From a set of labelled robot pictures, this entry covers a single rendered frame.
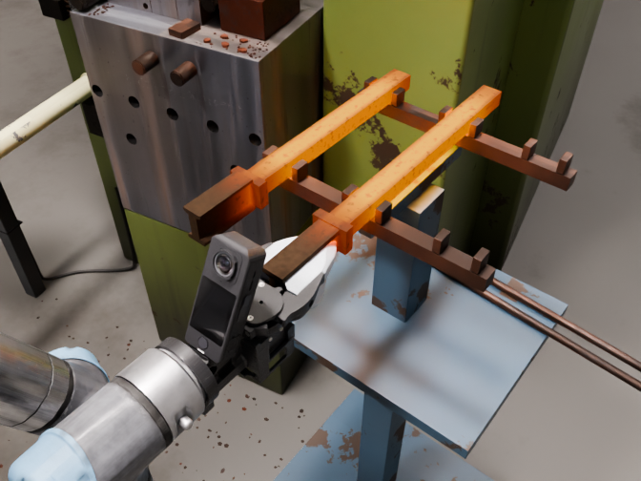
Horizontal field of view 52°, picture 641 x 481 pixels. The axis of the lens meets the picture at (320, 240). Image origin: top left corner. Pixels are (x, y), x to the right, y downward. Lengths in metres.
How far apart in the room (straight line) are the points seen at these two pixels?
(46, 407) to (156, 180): 0.76
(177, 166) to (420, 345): 0.60
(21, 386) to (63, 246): 1.54
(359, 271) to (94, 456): 0.58
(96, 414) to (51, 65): 2.66
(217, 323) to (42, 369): 0.18
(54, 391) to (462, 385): 0.51
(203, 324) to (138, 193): 0.85
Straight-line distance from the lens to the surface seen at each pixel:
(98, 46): 1.26
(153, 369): 0.58
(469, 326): 0.97
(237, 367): 0.65
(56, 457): 0.56
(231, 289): 0.57
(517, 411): 1.73
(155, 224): 1.46
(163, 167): 1.32
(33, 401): 0.67
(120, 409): 0.57
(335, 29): 1.20
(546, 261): 2.09
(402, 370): 0.91
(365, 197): 0.73
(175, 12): 1.19
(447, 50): 1.13
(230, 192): 0.73
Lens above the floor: 1.41
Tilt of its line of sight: 44 degrees down
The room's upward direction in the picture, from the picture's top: straight up
